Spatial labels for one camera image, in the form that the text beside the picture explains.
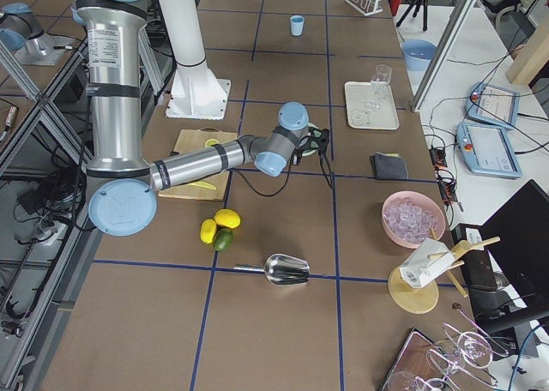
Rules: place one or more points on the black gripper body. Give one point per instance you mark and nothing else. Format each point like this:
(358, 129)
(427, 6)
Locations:
(297, 156)

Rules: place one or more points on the mint green bowl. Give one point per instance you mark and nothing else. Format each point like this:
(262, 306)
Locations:
(312, 142)

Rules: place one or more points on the light blue cup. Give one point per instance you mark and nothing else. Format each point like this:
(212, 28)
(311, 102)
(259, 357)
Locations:
(297, 23)

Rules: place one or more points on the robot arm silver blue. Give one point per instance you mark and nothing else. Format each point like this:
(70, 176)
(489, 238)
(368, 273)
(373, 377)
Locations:
(22, 34)
(121, 184)

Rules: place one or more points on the pink bowl of ice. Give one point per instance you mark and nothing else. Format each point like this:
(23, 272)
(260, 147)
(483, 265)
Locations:
(409, 218)

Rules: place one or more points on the blue bowl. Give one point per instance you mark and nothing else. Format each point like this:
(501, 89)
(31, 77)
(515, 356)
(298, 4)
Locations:
(418, 53)

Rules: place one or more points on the metal ice scoop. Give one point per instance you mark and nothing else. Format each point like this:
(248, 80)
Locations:
(280, 269)

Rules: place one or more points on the cream bear tray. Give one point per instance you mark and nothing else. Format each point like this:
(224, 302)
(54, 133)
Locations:
(384, 118)

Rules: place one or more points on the grey folded cloth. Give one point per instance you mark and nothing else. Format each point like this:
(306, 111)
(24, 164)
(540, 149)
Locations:
(388, 166)

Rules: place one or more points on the clear stemmed glass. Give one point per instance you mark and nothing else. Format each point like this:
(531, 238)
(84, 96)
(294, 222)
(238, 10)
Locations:
(379, 83)

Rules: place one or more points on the halved lemon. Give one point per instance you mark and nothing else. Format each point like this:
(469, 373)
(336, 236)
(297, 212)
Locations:
(211, 142)

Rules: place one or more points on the yellow lemon back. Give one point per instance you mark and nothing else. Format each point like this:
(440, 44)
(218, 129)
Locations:
(228, 218)

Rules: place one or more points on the yellow lemon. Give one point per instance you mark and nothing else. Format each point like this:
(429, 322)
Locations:
(228, 218)
(208, 230)

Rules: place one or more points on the yellow plastic knife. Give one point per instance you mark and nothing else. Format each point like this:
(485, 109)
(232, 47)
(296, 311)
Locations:
(203, 184)

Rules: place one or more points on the wooden cutting board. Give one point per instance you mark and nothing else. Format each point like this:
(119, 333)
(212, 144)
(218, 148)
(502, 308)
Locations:
(191, 140)

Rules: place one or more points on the green lime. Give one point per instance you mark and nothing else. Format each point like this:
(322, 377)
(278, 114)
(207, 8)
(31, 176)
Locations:
(223, 239)

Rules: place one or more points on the yellow lemon front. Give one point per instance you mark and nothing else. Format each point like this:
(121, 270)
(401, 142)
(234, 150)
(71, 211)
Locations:
(208, 230)

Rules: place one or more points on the teach pendant near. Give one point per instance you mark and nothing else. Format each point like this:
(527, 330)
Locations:
(486, 150)

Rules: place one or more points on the teach pendant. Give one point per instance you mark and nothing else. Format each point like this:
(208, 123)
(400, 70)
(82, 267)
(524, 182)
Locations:
(486, 150)
(492, 105)

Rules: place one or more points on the teach pendant far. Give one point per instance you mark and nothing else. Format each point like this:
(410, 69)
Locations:
(492, 105)

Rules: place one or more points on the wooden stand with carton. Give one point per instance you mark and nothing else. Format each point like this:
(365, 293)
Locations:
(413, 285)

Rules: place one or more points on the black monitor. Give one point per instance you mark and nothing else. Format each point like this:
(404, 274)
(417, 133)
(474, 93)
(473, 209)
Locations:
(522, 255)

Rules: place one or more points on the wine glasses on tray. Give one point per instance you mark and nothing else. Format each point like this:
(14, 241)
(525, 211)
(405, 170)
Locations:
(459, 361)

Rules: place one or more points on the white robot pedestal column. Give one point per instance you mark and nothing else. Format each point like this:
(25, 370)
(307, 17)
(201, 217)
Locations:
(196, 93)

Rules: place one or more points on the black camera tripod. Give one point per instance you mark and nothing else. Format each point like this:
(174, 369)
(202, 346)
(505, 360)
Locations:
(414, 8)

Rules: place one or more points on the aluminium frame post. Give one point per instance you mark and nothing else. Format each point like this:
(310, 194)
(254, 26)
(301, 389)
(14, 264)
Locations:
(456, 21)

